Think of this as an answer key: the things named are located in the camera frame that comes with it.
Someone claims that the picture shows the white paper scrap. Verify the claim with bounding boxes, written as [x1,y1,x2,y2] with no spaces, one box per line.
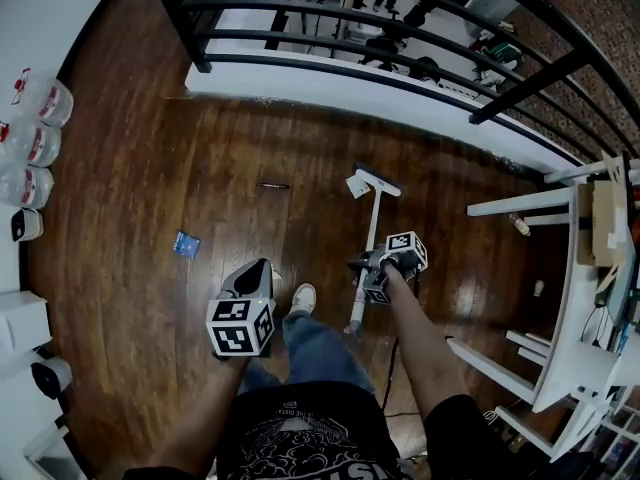
[344,174,371,201]

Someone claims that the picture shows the white broom with grey bristles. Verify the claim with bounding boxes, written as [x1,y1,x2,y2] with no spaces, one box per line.
[344,161,404,342]

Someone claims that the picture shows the person's white shoe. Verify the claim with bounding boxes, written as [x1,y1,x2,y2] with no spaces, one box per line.
[289,282,318,317]

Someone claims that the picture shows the person's left forearm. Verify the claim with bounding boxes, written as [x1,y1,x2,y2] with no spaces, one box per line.
[164,355,252,470]

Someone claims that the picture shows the long white table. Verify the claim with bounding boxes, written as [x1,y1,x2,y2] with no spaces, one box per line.
[447,157,640,464]

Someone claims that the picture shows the person's blue jeans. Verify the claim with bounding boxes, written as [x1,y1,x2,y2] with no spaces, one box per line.
[242,310,378,397]

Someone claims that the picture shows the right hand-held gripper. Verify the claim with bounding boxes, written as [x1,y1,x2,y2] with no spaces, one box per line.
[346,231,430,306]

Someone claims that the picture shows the white bin with black liner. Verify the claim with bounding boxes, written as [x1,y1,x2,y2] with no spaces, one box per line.
[10,207,46,244]
[30,355,74,400]

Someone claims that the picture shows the brown cardboard box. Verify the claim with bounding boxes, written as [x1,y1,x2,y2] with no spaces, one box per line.
[577,152,632,270]

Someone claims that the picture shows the grey flat monitor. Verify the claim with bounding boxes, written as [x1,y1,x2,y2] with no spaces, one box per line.
[594,247,640,327]

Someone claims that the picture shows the white storage box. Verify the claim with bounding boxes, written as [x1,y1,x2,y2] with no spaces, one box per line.
[0,290,52,355]

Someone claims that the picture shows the person's right forearm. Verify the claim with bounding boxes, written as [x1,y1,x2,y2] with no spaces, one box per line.
[382,262,482,420]

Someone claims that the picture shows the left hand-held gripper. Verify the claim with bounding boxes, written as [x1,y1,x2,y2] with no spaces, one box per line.
[205,292,279,364]

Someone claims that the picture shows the blue packet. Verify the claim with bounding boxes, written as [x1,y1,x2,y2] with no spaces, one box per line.
[171,230,203,261]

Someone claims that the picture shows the white side table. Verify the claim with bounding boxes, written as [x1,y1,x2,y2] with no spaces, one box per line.
[22,427,81,480]

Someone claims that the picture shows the small plastic bottle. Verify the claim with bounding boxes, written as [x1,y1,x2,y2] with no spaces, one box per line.
[508,212,533,238]

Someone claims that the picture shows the black metal railing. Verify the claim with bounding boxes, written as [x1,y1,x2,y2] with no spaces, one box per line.
[144,0,640,162]

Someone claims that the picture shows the person's black printed shirt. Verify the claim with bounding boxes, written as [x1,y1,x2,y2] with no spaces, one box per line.
[122,382,532,480]

